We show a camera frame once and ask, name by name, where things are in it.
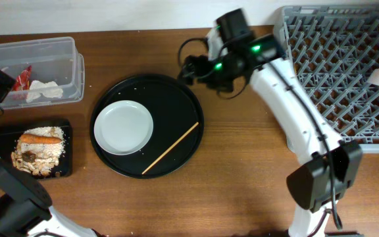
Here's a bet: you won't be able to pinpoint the red snack wrapper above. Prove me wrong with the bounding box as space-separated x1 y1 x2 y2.
13 66 32 92

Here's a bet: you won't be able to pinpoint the white tissue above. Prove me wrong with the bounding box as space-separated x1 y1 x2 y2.
26 80 63 103

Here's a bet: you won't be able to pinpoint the orange carrot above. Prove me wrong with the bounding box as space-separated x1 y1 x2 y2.
19 134 62 144

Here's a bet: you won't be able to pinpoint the brown food lump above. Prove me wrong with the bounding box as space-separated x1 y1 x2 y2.
22 151 36 163

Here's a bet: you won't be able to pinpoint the rice and peanut scraps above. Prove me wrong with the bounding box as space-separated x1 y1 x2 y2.
11 126 66 178

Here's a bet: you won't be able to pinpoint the grey-white plate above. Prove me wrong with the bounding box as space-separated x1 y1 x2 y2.
93 100 154 155

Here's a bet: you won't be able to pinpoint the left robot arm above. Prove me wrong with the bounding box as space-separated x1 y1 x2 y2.
0 70 99 237

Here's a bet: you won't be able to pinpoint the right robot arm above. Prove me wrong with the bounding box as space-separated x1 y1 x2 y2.
178 33 363 236

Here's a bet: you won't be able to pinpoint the grey dishwasher rack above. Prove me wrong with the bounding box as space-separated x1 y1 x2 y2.
274 5 379 153

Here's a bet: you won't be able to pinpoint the black rectangular tray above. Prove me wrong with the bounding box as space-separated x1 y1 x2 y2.
0 118 72 179

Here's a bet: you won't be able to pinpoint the clear plastic bin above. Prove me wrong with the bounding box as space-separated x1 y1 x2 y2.
0 37 85 109

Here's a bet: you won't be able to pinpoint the round black serving tray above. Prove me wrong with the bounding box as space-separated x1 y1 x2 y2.
89 74 204 179

